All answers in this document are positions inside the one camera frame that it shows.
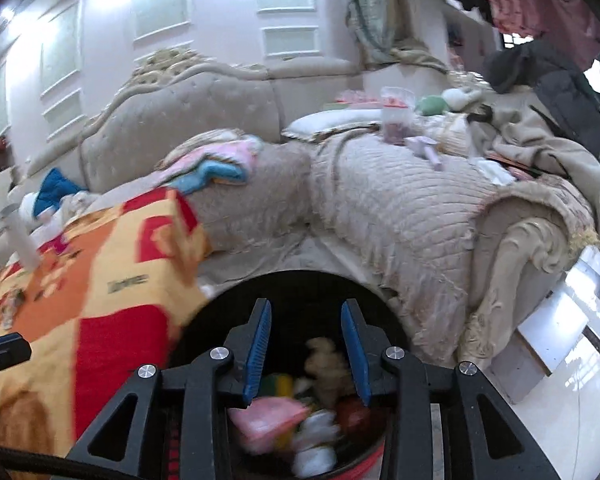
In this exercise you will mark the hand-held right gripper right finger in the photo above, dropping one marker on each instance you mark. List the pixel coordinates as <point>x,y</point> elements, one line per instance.
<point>354,350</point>

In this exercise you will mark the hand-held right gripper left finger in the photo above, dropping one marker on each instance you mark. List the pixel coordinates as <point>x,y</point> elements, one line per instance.
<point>259,350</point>

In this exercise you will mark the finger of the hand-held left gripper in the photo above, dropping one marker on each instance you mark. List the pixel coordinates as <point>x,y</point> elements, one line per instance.
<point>5,355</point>

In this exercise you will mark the beige ginger root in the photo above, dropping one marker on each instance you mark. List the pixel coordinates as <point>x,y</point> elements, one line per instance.
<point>327,365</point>

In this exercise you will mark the yellow green wrapper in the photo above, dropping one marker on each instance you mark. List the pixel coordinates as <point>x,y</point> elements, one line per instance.
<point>277,385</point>

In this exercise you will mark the black round trash bin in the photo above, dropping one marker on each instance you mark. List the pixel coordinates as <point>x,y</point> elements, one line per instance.
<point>300,305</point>

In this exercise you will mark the red apple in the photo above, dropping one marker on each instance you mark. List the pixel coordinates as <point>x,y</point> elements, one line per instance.
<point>355,415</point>

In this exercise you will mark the pink plastic packet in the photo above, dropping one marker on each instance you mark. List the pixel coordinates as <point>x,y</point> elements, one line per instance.
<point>270,422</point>

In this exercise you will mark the white tissue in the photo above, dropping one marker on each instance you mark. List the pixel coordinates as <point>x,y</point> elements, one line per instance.
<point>497,172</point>
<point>317,445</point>

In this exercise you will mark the orange red printed blanket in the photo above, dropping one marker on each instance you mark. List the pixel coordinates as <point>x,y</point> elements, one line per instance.
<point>105,320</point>

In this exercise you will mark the tall white plastic bottle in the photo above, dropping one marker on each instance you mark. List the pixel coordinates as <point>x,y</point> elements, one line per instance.
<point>22,240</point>

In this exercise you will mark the beige quilted sofa cover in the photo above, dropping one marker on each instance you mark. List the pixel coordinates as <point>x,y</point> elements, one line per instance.
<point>260,200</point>
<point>405,220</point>

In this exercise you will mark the grey board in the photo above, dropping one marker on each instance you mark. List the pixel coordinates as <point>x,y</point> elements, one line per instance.
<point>505,370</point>

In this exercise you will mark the blue cloth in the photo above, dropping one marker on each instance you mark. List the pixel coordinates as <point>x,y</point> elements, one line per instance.
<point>55,187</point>

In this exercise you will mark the pink and blue towel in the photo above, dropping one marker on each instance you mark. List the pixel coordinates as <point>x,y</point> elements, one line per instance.
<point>215,165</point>

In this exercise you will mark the white board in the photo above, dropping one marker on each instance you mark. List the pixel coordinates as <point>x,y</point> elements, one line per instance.
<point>555,330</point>

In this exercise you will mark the white pillow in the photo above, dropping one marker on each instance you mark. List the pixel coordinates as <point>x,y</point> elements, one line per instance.
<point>330,122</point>

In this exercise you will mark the clear plastic snack jar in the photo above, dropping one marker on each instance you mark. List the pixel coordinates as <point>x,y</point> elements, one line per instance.
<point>397,120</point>

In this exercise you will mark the straw broom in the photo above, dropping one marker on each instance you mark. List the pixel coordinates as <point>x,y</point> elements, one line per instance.
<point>455,135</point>

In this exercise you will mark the beige tufted sofa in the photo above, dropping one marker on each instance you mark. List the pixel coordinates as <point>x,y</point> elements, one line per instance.
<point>180,115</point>

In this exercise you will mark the flat clear plastic bag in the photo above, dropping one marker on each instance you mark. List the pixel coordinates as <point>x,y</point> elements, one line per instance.
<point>357,97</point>

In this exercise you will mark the green plush toy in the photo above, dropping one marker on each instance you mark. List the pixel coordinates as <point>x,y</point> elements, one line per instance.
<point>430,105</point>

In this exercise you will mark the beige blanket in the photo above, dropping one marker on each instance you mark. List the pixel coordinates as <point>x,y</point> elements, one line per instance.
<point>540,160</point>

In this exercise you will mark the dark jacket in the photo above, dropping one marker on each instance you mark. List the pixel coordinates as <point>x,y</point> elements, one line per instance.
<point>540,85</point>

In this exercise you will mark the floral curtain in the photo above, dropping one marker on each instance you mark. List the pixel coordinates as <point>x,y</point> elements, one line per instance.
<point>375,10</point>

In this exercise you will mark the pink hanging clothes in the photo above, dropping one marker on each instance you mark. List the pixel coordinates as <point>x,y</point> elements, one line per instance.
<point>530,0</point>

